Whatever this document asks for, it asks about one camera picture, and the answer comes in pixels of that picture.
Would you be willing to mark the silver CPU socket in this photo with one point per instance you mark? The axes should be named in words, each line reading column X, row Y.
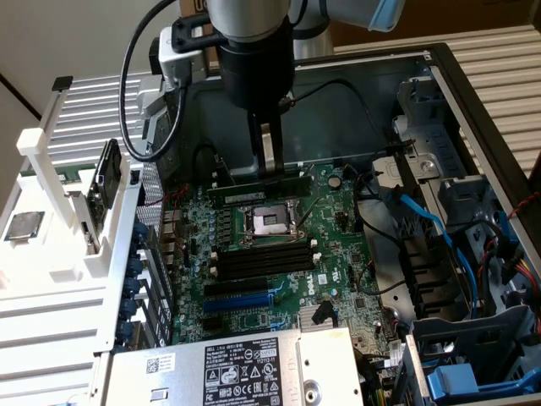
column 270, row 222

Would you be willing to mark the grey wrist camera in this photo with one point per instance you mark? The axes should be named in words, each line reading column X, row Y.
column 177, row 63

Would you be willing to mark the green Dell motherboard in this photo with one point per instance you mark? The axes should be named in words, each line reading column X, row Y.
column 338, row 254

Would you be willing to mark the graphics card silver bracket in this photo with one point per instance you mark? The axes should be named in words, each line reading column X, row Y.
column 89, row 239

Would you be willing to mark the silver finned heatsink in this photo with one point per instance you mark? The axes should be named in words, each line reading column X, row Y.
column 305, row 317

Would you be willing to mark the blue plastic drive bracket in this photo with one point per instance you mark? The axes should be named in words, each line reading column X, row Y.
column 452, row 380

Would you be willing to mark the white post black cap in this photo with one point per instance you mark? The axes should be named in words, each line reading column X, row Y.
column 53, row 110

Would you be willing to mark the blue plastic card retainer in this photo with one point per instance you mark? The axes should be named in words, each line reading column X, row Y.
column 135, row 264
column 129, row 308
column 139, row 232
column 126, row 332
column 132, row 287

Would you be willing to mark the white parts rack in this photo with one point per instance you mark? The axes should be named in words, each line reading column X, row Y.
column 84, row 270

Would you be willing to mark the silver USB port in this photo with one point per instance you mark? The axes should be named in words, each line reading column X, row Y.
column 171, row 248
column 172, row 263

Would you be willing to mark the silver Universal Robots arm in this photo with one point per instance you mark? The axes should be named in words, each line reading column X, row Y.
column 249, row 17

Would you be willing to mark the open grey PC case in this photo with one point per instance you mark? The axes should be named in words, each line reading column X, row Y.
column 338, row 127

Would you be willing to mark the RAM slot white latches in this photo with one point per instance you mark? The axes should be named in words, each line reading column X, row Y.
column 215, row 173
column 266, row 257
column 266, row 272

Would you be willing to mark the black camera bracket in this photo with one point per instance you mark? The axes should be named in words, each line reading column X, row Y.
column 198, row 38

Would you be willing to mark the long blue expansion slot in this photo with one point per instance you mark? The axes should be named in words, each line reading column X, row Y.
column 236, row 303

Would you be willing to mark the short black expansion slot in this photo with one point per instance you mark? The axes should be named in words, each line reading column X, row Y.
column 211, row 324

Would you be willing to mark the black disk drive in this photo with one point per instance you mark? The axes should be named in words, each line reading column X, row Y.
column 107, row 169

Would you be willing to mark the silver coin battery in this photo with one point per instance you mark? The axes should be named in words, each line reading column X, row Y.
column 335, row 182

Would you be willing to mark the green RAM stick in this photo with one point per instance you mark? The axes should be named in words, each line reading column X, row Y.
column 80, row 174
column 236, row 197

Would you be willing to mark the silver power supply unit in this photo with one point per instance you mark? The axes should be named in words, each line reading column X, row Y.
column 127, row 380

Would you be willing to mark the black box device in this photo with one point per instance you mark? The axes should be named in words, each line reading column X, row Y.
column 154, row 59

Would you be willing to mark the silver port block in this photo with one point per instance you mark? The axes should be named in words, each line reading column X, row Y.
column 172, row 231
column 172, row 215

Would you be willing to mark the grey metal disk bay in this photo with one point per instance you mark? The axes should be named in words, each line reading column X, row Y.
column 431, row 139

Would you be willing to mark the printed cardboard box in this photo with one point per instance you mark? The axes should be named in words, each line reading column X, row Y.
column 188, row 10

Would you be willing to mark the grey plastic drive caddy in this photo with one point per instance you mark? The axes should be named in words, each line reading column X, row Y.
column 465, row 334

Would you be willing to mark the long black expansion slot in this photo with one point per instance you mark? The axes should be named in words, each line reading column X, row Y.
column 236, row 287

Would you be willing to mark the thin steel locking lever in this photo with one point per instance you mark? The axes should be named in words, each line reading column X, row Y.
column 307, row 215
column 225, row 171

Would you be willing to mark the light blue slot clip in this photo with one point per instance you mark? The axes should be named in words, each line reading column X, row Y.
column 275, row 292

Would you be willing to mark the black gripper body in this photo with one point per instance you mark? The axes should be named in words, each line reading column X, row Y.
column 258, row 76

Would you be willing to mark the silver CPU chip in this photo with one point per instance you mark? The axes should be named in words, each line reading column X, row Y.
column 23, row 226

